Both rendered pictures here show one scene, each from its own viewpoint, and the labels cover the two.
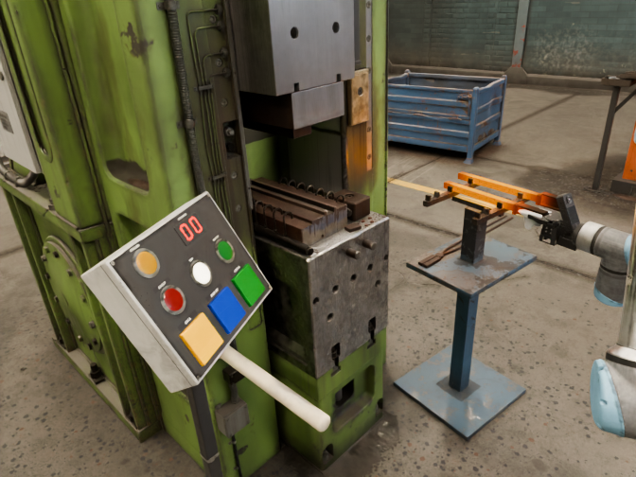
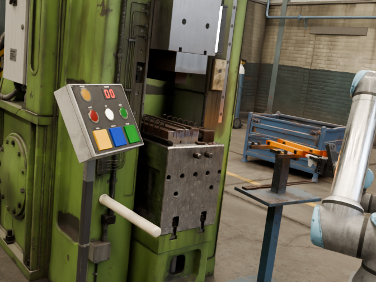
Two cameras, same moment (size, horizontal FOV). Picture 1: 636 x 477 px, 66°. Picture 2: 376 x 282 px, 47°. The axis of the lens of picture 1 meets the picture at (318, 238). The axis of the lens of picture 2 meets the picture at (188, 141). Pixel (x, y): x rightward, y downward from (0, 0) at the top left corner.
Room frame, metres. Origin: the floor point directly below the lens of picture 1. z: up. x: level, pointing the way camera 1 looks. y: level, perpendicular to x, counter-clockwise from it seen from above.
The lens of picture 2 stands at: (-0.78, -0.17, 1.33)
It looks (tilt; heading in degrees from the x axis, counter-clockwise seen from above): 10 degrees down; 3
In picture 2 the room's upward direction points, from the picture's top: 7 degrees clockwise
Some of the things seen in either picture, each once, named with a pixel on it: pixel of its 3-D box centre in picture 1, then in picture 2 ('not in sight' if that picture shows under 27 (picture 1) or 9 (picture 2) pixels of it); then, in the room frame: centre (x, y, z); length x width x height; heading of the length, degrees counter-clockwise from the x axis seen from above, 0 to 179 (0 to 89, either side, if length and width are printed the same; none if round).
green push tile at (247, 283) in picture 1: (247, 285); (131, 134); (0.96, 0.17, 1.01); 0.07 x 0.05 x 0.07; 159
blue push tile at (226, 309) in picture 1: (225, 309); (117, 136); (0.86, 0.20, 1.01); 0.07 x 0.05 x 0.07; 159
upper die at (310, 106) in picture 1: (269, 97); (165, 60); (1.51, 0.12, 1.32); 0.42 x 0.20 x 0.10; 44
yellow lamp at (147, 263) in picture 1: (146, 262); (85, 94); (0.80, 0.32, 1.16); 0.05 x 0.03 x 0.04; 134
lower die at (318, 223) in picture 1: (279, 207); (159, 127); (1.51, 0.12, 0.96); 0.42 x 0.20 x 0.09; 44
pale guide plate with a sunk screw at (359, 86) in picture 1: (358, 97); (218, 74); (1.67, -0.16, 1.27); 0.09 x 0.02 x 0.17; 134
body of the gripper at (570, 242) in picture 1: (563, 230); (328, 167); (1.36, -0.76, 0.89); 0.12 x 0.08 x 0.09; 35
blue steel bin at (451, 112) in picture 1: (435, 113); (294, 143); (5.26, -1.32, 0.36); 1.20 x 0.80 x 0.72; 50
